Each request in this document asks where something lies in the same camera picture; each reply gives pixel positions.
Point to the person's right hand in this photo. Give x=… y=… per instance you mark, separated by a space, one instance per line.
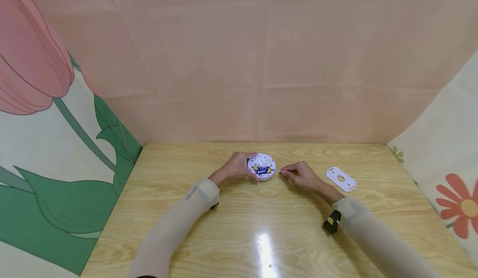
x=304 y=176

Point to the black wrist band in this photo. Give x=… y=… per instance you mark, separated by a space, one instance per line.
x=332 y=221

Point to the person's left fingers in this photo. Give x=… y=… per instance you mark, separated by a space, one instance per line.
x=248 y=155

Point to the small screwdriver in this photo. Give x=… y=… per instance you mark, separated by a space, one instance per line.
x=285 y=171

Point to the person's right forearm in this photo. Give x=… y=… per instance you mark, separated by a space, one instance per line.
x=373 y=232

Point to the person's left forearm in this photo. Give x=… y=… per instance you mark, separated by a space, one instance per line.
x=179 y=224

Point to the person's right fingers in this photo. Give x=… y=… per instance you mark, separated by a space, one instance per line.
x=289 y=172

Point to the person's left hand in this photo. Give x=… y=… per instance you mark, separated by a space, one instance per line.
x=233 y=167

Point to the round white battery device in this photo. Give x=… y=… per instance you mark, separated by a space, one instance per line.
x=262 y=167

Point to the person's left thumb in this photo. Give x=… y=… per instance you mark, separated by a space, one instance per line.
x=251 y=173

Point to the white oval cover plate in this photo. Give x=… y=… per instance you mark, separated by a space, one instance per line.
x=341 y=179

